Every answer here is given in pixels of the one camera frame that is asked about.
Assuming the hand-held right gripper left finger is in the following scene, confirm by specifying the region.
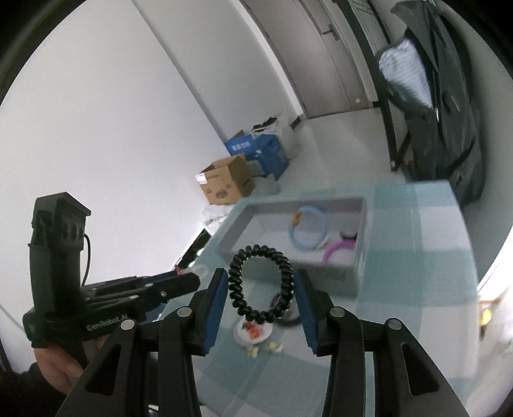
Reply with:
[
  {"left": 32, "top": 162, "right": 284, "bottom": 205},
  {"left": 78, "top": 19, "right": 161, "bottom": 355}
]
[{"left": 56, "top": 268, "right": 229, "bottom": 417}]

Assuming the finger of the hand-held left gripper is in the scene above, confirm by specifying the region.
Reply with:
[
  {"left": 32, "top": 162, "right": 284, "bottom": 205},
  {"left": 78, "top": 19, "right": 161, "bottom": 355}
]
[
  {"left": 83, "top": 271, "right": 183, "bottom": 293},
  {"left": 86, "top": 274, "right": 201, "bottom": 311}
]

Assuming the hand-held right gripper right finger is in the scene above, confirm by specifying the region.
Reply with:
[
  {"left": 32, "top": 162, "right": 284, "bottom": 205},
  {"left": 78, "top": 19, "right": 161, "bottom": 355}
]
[{"left": 295, "top": 268, "right": 467, "bottom": 417}]

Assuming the black spiral hair tie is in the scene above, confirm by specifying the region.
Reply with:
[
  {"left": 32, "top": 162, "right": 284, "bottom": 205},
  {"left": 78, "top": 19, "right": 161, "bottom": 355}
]
[{"left": 228, "top": 244, "right": 295, "bottom": 322}]

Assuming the white round jewelry case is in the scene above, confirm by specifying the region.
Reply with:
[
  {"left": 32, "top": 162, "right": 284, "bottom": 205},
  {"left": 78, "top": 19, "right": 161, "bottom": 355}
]
[{"left": 234, "top": 319, "right": 274, "bottom": 346}]

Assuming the grey cardboard box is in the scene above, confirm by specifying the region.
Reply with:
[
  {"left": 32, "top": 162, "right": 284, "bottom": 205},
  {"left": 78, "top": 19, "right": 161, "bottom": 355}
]
[{"left": 216, "top": 196, "right": 368, "bottom": 297}]

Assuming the person's left forearm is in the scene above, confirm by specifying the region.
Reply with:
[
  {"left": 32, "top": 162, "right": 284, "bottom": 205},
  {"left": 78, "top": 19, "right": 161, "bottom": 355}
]
[{"left": 0, "top": 360, "right": 70, "bottom": 417}]

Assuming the person's left hand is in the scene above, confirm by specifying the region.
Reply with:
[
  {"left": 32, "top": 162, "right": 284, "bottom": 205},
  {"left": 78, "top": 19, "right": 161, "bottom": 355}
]
[{"left": 33, "top": 336, "right": 110, "bottom": 396}]

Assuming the pink bangle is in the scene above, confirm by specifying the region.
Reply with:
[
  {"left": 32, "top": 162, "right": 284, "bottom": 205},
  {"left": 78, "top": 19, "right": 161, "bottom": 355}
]
[{"left": 322, "top": 238, "right": 357, "bottom": 264}]

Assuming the light blue bangle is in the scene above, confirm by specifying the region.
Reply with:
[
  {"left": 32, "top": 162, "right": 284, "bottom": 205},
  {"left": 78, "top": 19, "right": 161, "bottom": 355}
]
[{"left": 289, "top": 205, "right": 332, "bottom": 253}]

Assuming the white plastic wrap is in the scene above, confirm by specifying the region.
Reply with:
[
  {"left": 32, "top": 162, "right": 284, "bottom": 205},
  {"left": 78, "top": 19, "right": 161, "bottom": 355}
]
[{"left": 200, "top": 204, "right": 238, "bottom": 226}]

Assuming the teal checked tablecloth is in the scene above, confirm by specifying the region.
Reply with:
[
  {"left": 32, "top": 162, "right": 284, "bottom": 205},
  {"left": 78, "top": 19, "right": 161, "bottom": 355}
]
[{"left": 158, "top": 180, "right": 483, "bottom": 417}]

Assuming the brown cardboard box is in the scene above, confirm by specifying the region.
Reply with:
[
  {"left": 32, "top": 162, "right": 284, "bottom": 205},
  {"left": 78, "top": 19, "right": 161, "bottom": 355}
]
[{"left": 195, "top": 155, "right": 256, "bottom": 205}]

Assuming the blue cardboard box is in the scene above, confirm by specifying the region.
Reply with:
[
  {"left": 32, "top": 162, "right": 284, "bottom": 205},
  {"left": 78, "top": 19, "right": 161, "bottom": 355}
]
[
  {"left": 246, "top": 134, "right": 290, "bottom": 181},
  {"left": 224, "top": 134, "right": 258, "bottom": 158}
]

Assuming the white woven bag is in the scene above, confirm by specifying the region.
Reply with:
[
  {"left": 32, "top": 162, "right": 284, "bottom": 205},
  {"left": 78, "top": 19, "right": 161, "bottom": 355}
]
[{"left": 250, "top": 111, "right": 304, "bottom": 158}]

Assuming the black metal rack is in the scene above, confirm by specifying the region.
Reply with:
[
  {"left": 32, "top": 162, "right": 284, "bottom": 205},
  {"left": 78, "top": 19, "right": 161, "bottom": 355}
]
[{"left": 345, "top": 0, "right": 414, "bottom": 174}]

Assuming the dark backpack striped lining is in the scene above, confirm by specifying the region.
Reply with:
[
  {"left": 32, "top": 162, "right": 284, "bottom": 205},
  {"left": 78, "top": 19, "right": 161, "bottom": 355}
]
[{"left": 376, "top": 0, "right": 488, "bottom": 208}]

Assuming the grey door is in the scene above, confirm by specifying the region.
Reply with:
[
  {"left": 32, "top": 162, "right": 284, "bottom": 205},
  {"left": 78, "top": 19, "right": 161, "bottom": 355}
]
[{"left": 240, "top": 0, "right": 374, "bottom": 119}]

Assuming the black cable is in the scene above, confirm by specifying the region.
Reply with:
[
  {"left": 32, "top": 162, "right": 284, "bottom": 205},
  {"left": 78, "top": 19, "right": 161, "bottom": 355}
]
[{"left": 82, "top": 234, "right": 92, "bottom": 288}]

